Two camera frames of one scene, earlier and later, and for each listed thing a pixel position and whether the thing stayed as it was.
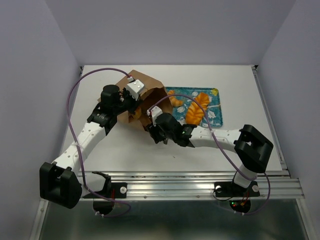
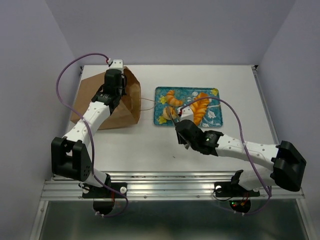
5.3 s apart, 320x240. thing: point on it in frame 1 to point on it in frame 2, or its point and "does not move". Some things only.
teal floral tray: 213,117 does not move
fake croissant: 174,101 does not move
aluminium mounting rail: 201,185 does not move
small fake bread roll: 138,113 to 170,112
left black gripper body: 126,102 to 121,89
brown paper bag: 154,94 to 125,112
